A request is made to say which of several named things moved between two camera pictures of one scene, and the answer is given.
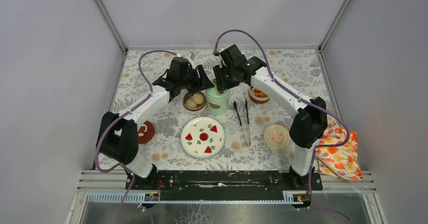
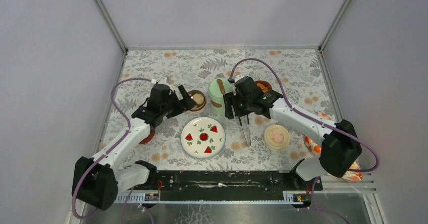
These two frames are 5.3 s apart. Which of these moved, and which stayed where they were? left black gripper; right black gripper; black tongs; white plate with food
Moved: left black gripper; right black gripper
Stayed: white plate with food; black tongs
